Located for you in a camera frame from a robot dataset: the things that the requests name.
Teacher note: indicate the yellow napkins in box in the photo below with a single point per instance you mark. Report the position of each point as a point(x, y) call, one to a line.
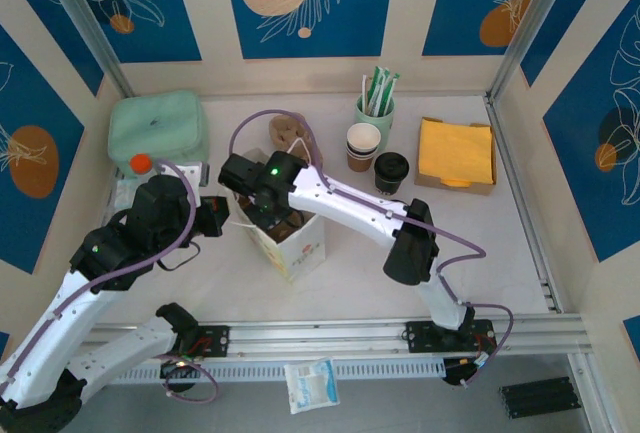
point(430, 184)

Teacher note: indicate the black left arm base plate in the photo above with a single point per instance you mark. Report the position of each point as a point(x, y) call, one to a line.
point(215, 340)

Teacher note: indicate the black plastic cup lid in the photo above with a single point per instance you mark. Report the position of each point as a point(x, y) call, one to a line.
point(391, 167)

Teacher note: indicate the black ribbed block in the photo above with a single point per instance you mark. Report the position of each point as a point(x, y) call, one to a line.
point(540, 398)

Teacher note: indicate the white wrapped straw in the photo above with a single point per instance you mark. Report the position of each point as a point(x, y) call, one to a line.
point(364, 93)

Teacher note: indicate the white paper takeout bag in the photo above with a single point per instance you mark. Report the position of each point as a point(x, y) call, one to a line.
point(300, 253)

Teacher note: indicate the mint green straw holder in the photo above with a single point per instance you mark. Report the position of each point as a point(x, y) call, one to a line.
point(387, 120)

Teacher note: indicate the mint green lunch bag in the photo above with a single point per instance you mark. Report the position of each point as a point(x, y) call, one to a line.
point(155, 123)

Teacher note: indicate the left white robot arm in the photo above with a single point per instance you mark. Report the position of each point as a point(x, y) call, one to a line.
point(55, 323)

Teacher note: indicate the clear wipes packet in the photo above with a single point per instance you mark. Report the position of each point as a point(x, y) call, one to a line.
point(122, 195)

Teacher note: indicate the brown paper cup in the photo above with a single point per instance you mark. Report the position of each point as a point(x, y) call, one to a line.
point(361, 165)

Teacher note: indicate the aluminium frame post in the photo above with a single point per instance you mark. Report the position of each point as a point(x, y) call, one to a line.
point(85, 23)
point(534, 23)

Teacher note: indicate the white and blue packet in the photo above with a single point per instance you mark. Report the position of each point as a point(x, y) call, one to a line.
point(310, 385)

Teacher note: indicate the aluminium side rail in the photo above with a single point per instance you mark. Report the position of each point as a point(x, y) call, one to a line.
point(526, 223)

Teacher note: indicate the long aluminium base rail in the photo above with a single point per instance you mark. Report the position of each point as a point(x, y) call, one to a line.
point(320, 338)

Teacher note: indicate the striped paper cup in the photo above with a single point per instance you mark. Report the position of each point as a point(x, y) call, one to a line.
point(361, 154)
point(361, 158)

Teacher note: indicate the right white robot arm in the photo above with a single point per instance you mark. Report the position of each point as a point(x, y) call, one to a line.
point(350, 203)

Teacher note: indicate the yellow napkin stack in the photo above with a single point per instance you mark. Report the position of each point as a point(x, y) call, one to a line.
point(460, 153)

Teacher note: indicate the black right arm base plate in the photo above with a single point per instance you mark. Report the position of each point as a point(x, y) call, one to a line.
point(420, 335)

